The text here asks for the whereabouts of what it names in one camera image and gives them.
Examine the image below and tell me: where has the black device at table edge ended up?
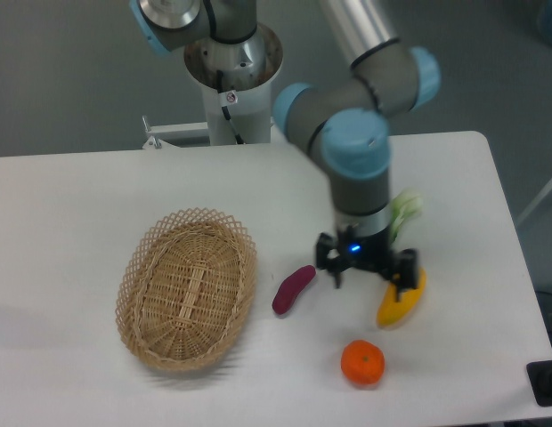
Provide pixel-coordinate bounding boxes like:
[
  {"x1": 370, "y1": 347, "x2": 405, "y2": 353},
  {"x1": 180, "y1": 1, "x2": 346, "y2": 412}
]
[{"x1": 526, "y1": 360, "x2": 552, "y2": 407}]

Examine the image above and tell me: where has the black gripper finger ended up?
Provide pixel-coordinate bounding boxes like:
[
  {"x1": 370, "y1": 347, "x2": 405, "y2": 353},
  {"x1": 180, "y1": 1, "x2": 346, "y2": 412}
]
[
  {"x1": 315, "y1": 233, "x2": 347, "y2": 288},
  {"x1": 380, "y1": 248, "x2": 419, "y2": 302}
]

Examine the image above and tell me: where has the woven wicker basket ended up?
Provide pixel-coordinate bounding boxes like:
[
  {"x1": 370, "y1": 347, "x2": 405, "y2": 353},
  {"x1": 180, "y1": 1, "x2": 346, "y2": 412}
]
[{"x1": 115, "y1": 208, "x2": 257, "y2": 373}]

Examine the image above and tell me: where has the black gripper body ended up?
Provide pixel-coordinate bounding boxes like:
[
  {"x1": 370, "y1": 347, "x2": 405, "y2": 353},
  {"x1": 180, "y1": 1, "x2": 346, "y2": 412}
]
[{"x1": 337, "y1": 226, "x2": 391, "y2": 272}]

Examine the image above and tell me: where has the yellow mango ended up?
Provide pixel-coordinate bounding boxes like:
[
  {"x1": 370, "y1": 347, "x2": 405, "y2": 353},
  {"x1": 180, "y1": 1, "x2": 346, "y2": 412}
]
[{"x1": 376, "y1": 268, "x2": 427, "y2": 328}]

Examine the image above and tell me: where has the orange tangerine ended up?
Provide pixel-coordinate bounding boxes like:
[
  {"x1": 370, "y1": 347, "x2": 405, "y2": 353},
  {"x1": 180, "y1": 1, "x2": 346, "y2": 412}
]
[{"x1": 340, "y1": 340, "x2": 386, "y2": 386}]

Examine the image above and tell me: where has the green bok choy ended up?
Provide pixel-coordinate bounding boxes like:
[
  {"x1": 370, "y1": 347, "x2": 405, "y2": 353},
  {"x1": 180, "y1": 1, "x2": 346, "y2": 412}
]
[{"x1": 390, "y1": 189, "x2": 424, "y2": 243}]

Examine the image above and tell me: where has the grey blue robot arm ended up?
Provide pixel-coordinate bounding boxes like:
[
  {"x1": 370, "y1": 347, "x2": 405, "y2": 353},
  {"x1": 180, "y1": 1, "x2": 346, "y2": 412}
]
[{"x1": 130, "y1": 1, "x2": 441, "y2": 301}]

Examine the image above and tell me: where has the white metal base frame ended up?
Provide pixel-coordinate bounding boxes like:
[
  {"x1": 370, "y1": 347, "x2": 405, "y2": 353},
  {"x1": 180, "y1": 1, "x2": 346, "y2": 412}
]
[{"x1": 142, "y1": 116, "x2": 210, "y2": 149}]

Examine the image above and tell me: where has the purple sweet potato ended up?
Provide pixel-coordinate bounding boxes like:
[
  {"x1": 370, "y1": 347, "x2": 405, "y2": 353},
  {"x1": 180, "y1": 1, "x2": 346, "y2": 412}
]
[{"x1": 272, "y1": 265, "x2": 316, "y2": 316}]

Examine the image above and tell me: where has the white frame at right edge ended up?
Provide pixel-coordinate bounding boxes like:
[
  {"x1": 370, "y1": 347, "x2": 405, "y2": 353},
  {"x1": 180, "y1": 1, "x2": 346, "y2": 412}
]
[{"x1": 515, "y1": 177, "x2": 552, "y2": 228}]

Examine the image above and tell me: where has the black cable on pedestal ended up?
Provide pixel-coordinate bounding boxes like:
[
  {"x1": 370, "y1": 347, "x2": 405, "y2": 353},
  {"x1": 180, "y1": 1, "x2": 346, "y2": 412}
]
[{"x1": 216, "y1": 69, "x2": 246, "y2": 146}]

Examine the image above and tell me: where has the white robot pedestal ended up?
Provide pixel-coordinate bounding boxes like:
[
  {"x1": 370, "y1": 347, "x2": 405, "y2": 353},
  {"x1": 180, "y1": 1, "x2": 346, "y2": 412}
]
[{"x1": 183, "y1": 23, "x2": 283, "y2": 146}]

